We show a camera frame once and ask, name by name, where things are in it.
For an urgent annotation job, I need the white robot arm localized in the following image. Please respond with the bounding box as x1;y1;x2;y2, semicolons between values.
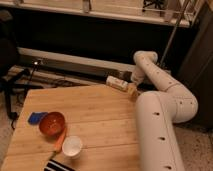
131;51;198;171

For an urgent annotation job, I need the black tripod stand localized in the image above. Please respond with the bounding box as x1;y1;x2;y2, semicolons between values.
0;60;42;129

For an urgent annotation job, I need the wooden table board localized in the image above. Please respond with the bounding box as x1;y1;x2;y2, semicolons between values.
1;85;139;171

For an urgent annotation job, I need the white cup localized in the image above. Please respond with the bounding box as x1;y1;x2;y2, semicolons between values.
62;136;83;159

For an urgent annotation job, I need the red bowl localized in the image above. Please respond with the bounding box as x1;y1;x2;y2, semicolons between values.
39;112;65;136

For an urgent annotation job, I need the grey baseboard heater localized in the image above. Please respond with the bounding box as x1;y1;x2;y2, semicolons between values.
18;47;134;83

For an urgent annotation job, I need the white window sill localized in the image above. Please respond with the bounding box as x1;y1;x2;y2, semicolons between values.
0;0;194;28

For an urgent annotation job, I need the orange carrot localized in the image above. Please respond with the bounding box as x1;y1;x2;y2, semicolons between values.
49;128;67;159

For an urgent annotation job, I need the metal pole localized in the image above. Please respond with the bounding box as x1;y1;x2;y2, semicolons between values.
159;0;191;68

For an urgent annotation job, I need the blue sponge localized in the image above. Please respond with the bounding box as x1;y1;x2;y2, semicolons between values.
28;112;46;125

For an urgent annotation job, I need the black white striped cloth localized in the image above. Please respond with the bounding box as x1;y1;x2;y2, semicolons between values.
44;160;75;171

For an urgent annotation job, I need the black office chair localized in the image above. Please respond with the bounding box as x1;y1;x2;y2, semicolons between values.
0;10;19;92

